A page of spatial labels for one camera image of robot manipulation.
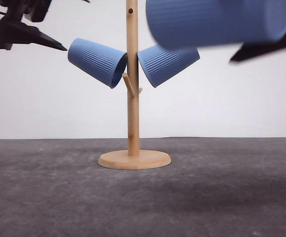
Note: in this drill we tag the wooden mug tree stand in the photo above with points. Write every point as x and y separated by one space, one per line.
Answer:
133 159

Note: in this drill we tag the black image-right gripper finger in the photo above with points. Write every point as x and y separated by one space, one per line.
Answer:
255 48

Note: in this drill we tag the blue ribbed cup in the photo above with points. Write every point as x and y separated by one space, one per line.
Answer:
160 63
101 63
188 24

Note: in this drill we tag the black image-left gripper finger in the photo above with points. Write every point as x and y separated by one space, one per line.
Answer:
15 31

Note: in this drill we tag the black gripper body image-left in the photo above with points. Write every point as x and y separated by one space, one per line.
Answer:
17 8

